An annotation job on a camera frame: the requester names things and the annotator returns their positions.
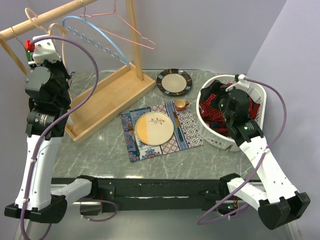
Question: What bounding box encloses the red polka dot garment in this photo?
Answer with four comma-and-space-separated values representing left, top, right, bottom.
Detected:
199, 93, 260, 122

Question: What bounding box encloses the red black plaid garment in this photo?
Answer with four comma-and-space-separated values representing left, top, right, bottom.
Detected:
199, 87, 230, 137

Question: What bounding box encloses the wooden hanger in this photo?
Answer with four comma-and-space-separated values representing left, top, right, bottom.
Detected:
24, 7, 69, 73

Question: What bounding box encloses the light blue plastic hanger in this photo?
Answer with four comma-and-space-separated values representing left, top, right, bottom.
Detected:
62, 4, 130, 66

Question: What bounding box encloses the pink wire hanger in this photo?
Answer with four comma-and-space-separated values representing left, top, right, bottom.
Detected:
79, 0, 157, 50

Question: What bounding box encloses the green plastic hanger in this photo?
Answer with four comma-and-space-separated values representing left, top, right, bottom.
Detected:
25, 49, 34, 62

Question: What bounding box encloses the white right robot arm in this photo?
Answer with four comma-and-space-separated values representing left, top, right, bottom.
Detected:
211, 85, 311, 230

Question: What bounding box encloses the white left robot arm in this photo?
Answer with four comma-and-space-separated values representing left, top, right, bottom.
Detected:
4, 61, 100, 224

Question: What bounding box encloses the white plastic laundry basket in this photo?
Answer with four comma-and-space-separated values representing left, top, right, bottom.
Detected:
196, 74, 267, 152

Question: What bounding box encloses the orange cup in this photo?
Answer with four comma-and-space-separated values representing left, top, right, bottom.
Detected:
174, 98, 190, 111

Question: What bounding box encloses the wooden clothes rack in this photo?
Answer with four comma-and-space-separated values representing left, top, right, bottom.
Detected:
0, 0, 156, 144

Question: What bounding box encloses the patterned placemat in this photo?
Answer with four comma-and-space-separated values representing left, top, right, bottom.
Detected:
120, 101, 204, 162

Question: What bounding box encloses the dark rimmed cream plate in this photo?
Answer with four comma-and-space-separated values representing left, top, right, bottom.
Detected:
156, 68, 193, 97

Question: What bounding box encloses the beige floral plate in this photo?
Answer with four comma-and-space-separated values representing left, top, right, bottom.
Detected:
134, 111, 174, 146

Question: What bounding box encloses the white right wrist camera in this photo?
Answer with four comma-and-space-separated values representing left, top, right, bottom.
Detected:
225, 74, 250, 92

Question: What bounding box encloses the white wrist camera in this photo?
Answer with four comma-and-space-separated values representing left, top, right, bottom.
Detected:
24, 39, 62, 68
225, 74, 250, 92

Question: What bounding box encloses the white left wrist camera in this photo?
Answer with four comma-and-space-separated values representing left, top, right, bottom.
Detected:
24, 39, 62, 68

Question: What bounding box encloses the dark handled knife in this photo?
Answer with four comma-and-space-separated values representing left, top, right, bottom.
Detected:
173, 111, 184, 142

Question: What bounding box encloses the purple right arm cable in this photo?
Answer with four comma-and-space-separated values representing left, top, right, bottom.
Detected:
197, 76, 287, 226

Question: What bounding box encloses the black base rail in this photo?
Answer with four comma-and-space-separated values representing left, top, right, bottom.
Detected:
49, 177, 251, 223

